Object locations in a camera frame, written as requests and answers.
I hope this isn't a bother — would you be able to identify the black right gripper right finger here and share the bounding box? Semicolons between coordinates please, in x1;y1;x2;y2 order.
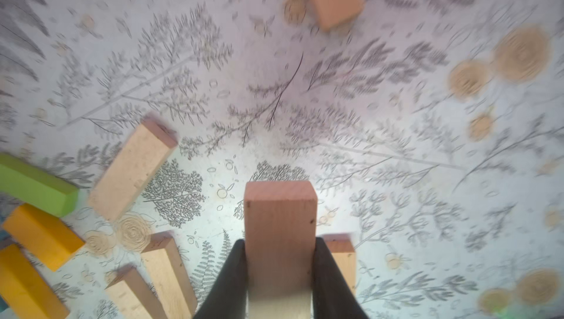
312;238;369;319

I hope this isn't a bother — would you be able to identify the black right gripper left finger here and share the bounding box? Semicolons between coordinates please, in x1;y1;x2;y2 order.
193;240;248;319

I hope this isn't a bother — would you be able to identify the short yellow wooden block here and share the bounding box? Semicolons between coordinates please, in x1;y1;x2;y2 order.
2;204;85;271

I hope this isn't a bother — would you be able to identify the long yellow wooden block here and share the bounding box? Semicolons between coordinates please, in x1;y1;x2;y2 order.
1;244;70;318

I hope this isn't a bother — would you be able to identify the green wooden block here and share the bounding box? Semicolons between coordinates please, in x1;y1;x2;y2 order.
1;153;79;218

